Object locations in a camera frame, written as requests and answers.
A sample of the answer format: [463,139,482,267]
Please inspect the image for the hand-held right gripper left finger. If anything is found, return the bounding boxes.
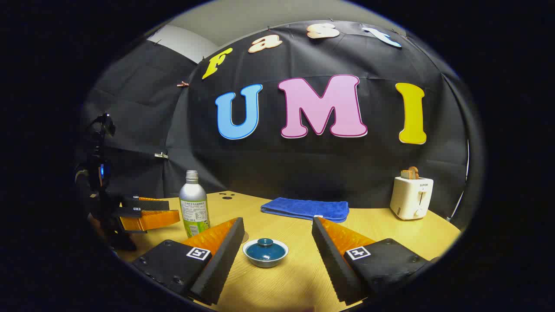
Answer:
[131,217,245,306]

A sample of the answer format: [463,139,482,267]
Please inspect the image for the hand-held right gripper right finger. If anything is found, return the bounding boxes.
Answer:
[311,217,434,306]

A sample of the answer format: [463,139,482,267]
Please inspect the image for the white teacup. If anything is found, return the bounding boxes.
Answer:
[242,238,289,268]

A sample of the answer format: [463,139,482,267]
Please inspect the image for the silver water bottle green label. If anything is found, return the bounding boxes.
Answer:
[179,170,211,238]

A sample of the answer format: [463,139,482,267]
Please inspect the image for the teal teacup lid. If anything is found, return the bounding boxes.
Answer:
[246,238,285,262]

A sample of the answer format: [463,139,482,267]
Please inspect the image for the blue folded towel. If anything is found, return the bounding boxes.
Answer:
[260,197,350,223]

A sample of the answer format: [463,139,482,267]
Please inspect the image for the black backdrop cloth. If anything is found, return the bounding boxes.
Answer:
[80,19,477,230]

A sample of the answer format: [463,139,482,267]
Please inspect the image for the white toaster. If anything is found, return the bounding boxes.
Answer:
[389,176,434,221]

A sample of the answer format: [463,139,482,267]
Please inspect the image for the white cable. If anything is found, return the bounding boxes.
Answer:
[447,139,471,221]

